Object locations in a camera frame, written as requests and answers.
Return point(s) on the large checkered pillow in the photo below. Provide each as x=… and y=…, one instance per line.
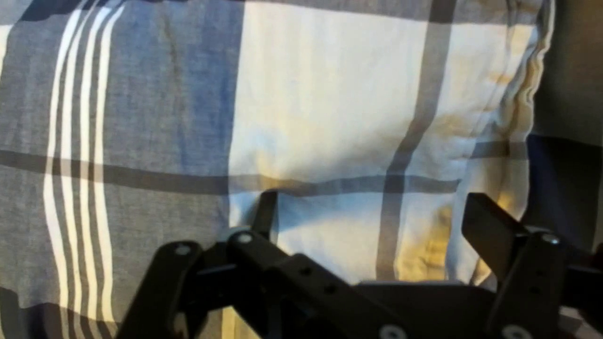
x=314, y=107

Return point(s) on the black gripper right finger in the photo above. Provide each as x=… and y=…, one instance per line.
x=534, y=276

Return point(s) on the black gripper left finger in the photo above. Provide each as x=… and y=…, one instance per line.
x=284, y=284

